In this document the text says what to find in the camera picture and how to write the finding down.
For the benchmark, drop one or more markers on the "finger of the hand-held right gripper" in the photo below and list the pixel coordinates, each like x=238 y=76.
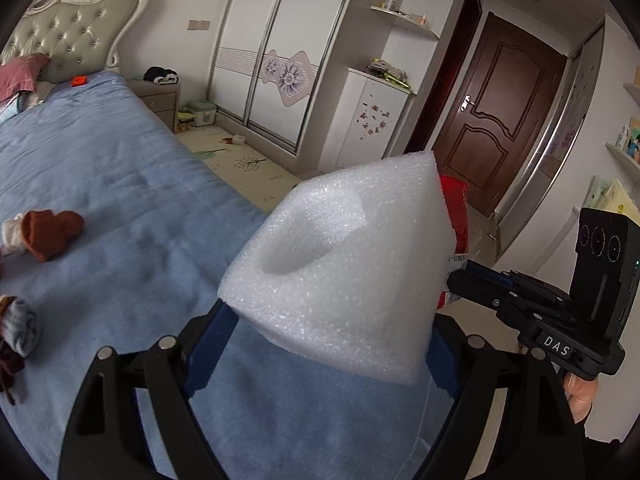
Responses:
x=492 y=272
x=480 y=295

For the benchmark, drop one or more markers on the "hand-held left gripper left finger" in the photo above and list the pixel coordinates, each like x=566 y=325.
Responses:
x=210 y=355

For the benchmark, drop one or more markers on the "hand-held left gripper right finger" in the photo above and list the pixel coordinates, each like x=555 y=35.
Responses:
x=442 y=360

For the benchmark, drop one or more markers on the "red snack packet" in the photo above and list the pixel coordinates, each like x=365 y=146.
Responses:
x=457 y=210

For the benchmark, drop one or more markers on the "white foam block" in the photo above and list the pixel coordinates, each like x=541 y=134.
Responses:
x=340 y=260

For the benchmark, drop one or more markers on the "person's right hand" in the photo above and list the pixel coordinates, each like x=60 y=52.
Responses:
x=580 y=395

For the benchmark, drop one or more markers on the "yellow wipes pack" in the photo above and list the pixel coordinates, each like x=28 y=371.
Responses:
x=622 y=202

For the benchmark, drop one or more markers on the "green wipes pack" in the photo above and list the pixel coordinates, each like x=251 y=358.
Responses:
x=597 y=195

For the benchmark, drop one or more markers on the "white lotion bottle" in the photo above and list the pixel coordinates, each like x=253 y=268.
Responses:
x=622 y=137

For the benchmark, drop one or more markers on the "brown wooden door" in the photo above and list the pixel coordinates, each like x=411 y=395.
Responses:
x=500 y=110

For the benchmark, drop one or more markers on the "printed play mat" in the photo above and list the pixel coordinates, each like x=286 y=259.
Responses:
x=240 y=170

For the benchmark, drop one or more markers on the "grey sock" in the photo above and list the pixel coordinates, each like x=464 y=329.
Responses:
x=22 y=325

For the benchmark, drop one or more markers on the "blue bed blanket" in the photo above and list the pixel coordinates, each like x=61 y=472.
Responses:
x=125 y=185

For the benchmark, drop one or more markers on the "white cabinet with stickers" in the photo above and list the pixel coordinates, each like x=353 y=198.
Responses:
x=365 y=120

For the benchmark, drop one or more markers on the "dark red cloth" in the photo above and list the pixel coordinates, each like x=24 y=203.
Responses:
x=7 y=365

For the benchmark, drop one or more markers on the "dark open door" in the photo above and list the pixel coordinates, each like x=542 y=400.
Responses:
x=445 y=75

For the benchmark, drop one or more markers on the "pile of folded clothes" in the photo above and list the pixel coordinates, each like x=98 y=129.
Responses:
x=392 y=75

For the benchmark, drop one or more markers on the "white sock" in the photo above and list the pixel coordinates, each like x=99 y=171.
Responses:
x=10 y=235

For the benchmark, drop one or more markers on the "yellow green toy box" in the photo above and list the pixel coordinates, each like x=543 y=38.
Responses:
x=184 y=122

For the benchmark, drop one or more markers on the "green storage box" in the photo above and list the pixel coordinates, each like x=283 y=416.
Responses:
x=202 y=114

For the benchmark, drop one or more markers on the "brown wooden nightstand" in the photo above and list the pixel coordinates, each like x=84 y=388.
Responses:
x=157 y=102

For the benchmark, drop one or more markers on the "white corner shelf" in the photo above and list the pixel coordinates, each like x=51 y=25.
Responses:
x=405 y=20

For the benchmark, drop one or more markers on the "black cloth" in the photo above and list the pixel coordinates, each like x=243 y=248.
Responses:
x=160 y=76

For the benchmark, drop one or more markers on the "small orange object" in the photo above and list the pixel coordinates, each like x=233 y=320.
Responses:
x=80 y=81

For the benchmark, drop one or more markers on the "white sliding door wardrobe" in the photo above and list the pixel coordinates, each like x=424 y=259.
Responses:
x=280 y=35

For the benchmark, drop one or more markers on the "pink pillow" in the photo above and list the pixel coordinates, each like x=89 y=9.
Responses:
x=20 y=75

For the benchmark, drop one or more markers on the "tufted green bed headboard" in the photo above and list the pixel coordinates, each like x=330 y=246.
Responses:
x=80 y=35

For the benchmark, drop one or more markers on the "white wall shelf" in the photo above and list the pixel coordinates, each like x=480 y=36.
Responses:
x=622 y=152

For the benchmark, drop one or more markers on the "brown wall switch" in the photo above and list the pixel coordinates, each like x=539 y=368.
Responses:
x=199 y=24

